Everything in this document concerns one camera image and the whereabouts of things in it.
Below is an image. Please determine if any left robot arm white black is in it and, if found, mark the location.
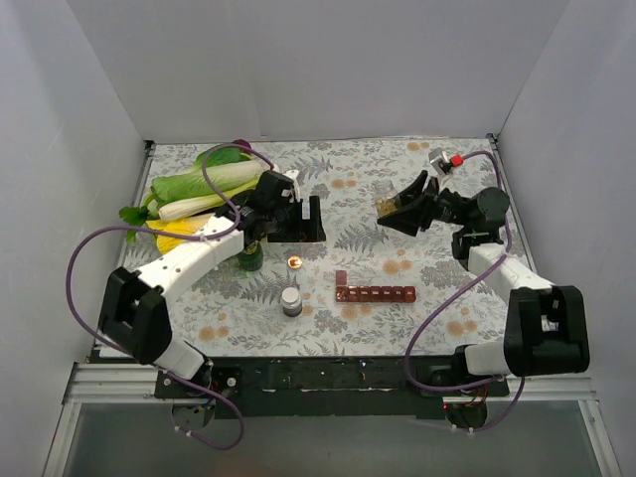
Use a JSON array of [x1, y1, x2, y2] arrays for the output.
[[98, 170, 326, 398]]

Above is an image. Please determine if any black base frame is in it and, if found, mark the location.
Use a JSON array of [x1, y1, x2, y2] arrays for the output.
[[64, 347, 597, 423]]

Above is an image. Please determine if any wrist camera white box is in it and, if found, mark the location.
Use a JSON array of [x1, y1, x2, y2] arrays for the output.
[[283, 169, 301, 202], [428, 148, 464, 178]]

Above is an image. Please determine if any green glass bottle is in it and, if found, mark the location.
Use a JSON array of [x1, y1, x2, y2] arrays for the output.
[[238, 241, 263, 272]]

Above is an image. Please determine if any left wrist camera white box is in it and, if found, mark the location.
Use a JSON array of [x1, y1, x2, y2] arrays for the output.
[[283, 169, 301, 202]]

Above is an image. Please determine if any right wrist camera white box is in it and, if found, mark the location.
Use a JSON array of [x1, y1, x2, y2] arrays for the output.
[[428, 148, 464, 178]]

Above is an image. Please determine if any large napa cabbage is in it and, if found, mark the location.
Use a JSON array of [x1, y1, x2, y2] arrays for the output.
[[151, 161, 264, 204]]

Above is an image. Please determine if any floral table mat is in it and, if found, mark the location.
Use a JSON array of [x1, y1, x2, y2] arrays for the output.
[[170, 137, 507, 357]]

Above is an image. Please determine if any dark green leaf vegetable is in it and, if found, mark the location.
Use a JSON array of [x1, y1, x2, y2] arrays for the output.
[[193, 147, 251, 169]]

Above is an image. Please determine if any green leafy herb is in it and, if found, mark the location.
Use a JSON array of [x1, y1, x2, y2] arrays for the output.
[[118, 206, 149, 228]]

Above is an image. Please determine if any clear bottle lid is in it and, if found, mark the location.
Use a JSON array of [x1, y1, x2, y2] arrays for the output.
[[287, 255, 303, 269]]

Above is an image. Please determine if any green plastic tray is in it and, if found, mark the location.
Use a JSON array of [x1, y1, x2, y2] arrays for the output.
[[141, 166, 279, 259]]

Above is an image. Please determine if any red weekly pill organizer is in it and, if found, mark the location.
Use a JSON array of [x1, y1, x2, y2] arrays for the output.
[[335, 270, 417, 304]]

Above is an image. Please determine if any white vitamin pill bottle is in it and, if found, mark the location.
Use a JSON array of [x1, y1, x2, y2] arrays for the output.
[[280, 287, 302, 317]]

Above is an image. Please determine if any purple onion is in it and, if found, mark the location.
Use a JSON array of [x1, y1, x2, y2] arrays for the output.
[[233, 139, 251, 152]]

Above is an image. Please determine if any clear bottle of yellow capsules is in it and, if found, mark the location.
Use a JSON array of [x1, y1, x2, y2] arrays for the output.
[[374, 179, 401, 218]]

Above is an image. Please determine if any yellow napa cabbage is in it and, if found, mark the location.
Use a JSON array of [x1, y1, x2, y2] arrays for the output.
[[146, 214, 213, 254]]

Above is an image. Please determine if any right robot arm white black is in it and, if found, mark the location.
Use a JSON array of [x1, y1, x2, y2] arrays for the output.
[[377, 172, 590, 396]]

